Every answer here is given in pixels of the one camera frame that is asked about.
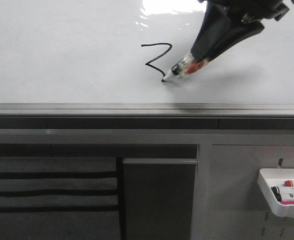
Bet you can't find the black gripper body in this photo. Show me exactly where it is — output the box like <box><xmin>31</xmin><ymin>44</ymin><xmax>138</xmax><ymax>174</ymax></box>
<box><xmin>203</xmin><ymin>0</ymin><xmax>289</xmax><ymax>24</ymax></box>

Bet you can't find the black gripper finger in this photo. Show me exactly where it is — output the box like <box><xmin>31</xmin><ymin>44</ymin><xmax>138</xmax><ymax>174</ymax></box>
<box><xmin>206</xmin><ymin>21</ymin><xmax>264</xmax><ymax>62</ymax></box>
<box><xmin>190</xmin><ymin>3</ymin><xmax>231</xmax><ymax>62</ymax></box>

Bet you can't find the red magnet taped to marker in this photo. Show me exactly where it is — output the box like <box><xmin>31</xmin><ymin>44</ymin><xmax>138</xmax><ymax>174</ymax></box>
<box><xmin>186</xmin><ymin>59</ymin><xmax>207</xmax><ymax>75</ymax></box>

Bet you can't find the white whiteboard marker black tip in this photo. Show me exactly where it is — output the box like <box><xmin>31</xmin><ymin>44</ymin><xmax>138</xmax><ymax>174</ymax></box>
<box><xmin>161</xmin><ymin>52</ymin><xmax>210</xmax><ymax>82</ymax></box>

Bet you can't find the white whiteboard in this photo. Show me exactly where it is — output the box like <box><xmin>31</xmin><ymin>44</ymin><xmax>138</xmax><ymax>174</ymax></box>
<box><xmin>0</xmin><ymin>0</ymin><xmax>294</xmax><ymax>105</ymax></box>

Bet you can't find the black capped marker upper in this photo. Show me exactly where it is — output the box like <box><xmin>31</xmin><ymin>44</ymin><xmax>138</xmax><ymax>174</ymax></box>
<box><xmin>271</xmin><ymin>186</ymin><xmax>294</xmax><ymax>194</ymax></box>

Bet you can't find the black capped marker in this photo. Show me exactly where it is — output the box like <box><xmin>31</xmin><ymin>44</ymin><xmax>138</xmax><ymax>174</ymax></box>
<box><xmin>274</xmin><ymin>193</ymin><xmax>294</xmax><ymax>202</ymax></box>
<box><xmin>271</xmin><ymin>186</ymin><xmax>294</xmax><ymax>194</ymax></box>

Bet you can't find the black capped marker lower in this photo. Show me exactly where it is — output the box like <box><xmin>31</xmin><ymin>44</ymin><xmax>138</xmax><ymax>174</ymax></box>
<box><xmin>274</xmin><ymin>193</ymin><xmax>294</xmax><ymax>202</ymax></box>

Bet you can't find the grey pegboard panel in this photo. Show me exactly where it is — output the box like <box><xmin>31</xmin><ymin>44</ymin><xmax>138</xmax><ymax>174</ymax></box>
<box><xmin>206</xmin><ymin>145</ymin><xmax>294</xmax><ymax>240</ymax></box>

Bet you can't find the dark grey cabinet panel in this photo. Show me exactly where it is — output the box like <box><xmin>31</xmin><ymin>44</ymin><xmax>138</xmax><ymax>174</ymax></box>
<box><xmin>123</xmin><ymin>158</ymin><xmax>197</xmax><ymax>240</ymax></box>

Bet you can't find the grey louvered slat panel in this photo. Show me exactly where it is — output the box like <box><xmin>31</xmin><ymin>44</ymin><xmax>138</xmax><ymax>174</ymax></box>
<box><xmin>0</xmin><ymin>157</ymin><xmax>123</xmax><ymax>240</ymax></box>

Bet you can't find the white plastic wall tray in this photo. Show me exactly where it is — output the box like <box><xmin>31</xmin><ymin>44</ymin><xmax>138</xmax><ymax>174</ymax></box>
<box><xmin>257</xmin><ymin>168</ymin><xmax>294</xmax><ymax>218</ymax></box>

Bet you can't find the grey aluminium whiteboard tray rail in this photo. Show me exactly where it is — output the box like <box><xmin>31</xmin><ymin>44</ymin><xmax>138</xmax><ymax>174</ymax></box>
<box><xmin>0</xmin><ymin>103</ymin><xmax>294</xmax><ymax>118</ymax></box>

